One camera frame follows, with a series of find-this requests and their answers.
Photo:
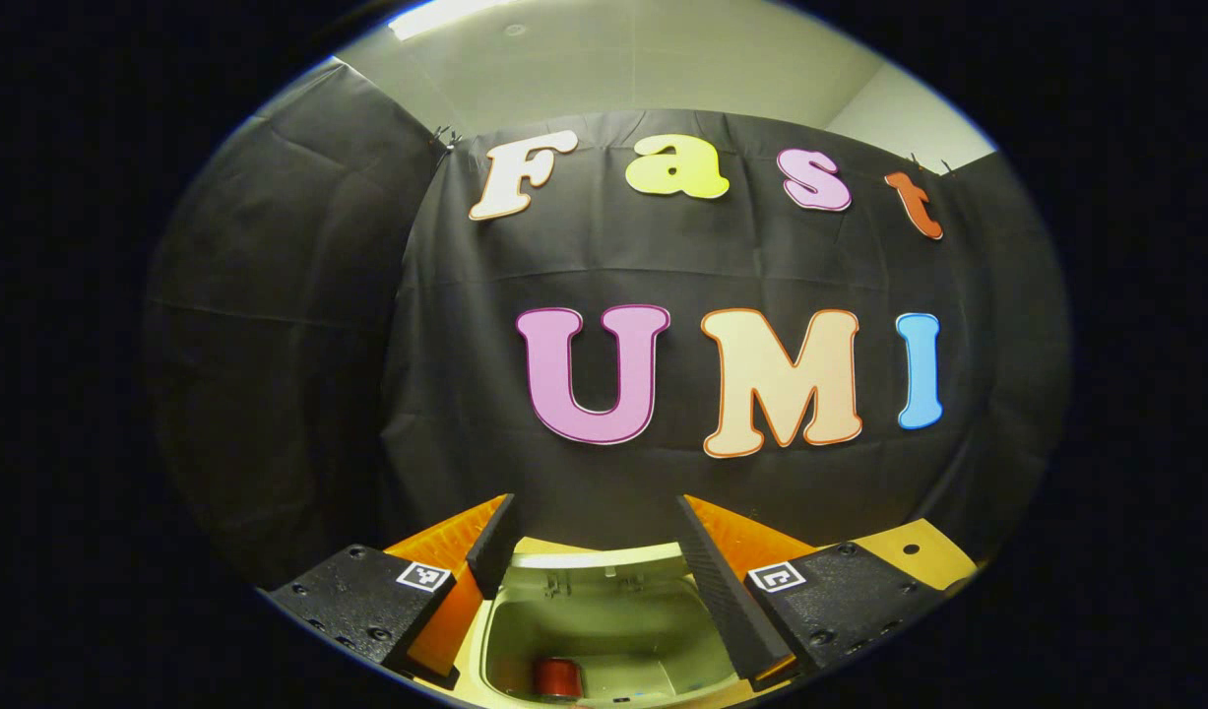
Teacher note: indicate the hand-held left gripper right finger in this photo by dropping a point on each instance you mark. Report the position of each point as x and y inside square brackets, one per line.
[727, 596]

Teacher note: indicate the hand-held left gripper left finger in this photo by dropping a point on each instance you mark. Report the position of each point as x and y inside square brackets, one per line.
[493, 547]

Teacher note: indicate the green desktop garbage bin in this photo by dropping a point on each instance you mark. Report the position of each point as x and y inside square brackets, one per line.
[604, 630]

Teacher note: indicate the red pop can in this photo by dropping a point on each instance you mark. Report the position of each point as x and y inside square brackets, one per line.
[558, 679]

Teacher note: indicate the wooden desktop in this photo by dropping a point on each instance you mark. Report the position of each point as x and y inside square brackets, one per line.
[919, 566]

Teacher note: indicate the black backdrop cloth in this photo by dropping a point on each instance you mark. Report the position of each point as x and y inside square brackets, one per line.
[466, 394]

